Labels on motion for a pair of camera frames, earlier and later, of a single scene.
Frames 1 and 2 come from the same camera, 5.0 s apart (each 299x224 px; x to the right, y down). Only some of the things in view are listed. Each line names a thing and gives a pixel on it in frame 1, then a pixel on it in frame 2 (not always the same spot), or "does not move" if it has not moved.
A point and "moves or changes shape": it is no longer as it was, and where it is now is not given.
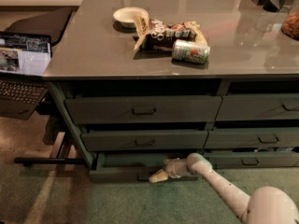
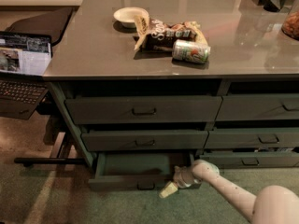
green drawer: x=253 y=160 does not move
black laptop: x=25 y=59 does not move
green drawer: x=128 y=166 moves or changes shape
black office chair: x=52 y=23 does not move
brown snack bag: x=159 y=35 does not move
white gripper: x=175 y=168 to x=181 y=178
